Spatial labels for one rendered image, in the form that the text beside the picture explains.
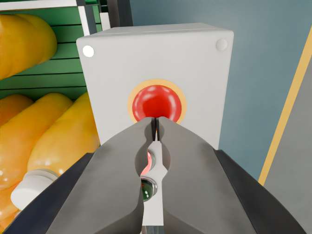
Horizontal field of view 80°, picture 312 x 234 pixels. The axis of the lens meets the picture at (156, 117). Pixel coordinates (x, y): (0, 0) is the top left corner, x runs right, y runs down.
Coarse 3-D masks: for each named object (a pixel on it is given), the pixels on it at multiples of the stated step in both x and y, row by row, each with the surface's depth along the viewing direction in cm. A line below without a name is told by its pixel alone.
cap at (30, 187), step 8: (32, 176) 19; (40, 176) 19; (24, 184) 18; (32, 184) 18; (40, 184) 18; (48, 184) 19; (16, 192) 17; (24, 192) 17; (32, 192) 17; (40, 192) 18; (16, 200) 18; (24, 200) 18
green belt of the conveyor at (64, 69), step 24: (0, 0) 28; (24, 0) 28; (96, 0) 28; (48, 24) 30; (72, 24) 30; (96, 24) 29; (72, 48) 31; (24, 72) 34; (48, 72) 33; (72, 72) 33; (0, 96) 36; (72, 96) 36
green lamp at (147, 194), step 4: (144, 184) 17; (148, 184) 17; (144, 188) 17; (148, 188) 17; (152, 188) 17; (144, 192) 17; (148, 192) 17; (152, 192) 17; (144, 196) 17; (148, 196) 17; (144, 200) 17; (148, 200) 17
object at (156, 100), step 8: (144, 88) 13; (152, 88) 13; (160, 88) 13; (168, 88) 13; (136, 96) 13; (144, 96) 13; (152, 96) 13; (160, 96) 13; (168, 96) 13; (176, 96) 13; (136, 104) 13; (144, 104) 13; (152, 104) 13; (160, 104) 13; (168, 104) 13; (176, 104) 13; (136, 112) 14; (144, 112) 13; (152, 112) 13; (160, 112) 13; (168, 112) 13; (176, 112) 13; (136, 120) 14; (176, 120) 14
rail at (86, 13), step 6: (78, 6) 21; (84, 6) 21; (90, 6) 23; (84, 12) 22; (90, 12) 23; (84, 18) 22; (90, 18) 23; (84, 24) 22; (90, 24) 23; (84, 30) 23; (90, 30) 23; (96, 30) 25
